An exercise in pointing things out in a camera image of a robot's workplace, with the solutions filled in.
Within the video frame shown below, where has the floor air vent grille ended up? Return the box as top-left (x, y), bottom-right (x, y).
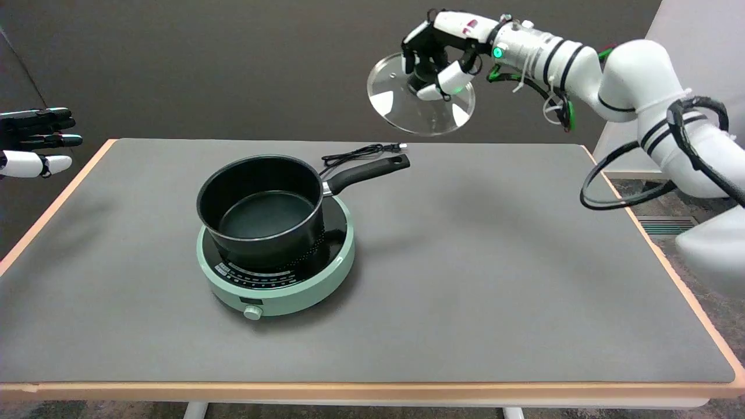
top-left (636, 215), bottom-right (699, 236)

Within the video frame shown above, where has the black power cord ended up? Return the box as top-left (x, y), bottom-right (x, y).
top-left (321, 142), bottom-right (406, 171)

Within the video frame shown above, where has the green round induction cooker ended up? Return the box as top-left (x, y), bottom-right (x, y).
top-left (196, 195), bottom-right (356, 322)

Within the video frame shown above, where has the black soup pot with handle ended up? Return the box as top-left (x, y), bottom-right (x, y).
top-left (196, 154), bottom-right (411, 271)

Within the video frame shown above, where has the gray table mat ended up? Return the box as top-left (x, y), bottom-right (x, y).
top-left (0, 139), bottom-right (735, 384)

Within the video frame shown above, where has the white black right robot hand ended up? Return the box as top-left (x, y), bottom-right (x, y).
top-left (400, 9), bottom-right (502, 102)

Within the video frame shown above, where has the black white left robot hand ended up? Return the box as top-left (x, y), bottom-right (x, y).
top-left (0, 108), bottom-right (83, 180)

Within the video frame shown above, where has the glass pot lid black knob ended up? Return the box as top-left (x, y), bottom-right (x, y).
top-left (367, 51), bottom-right (476, 137)

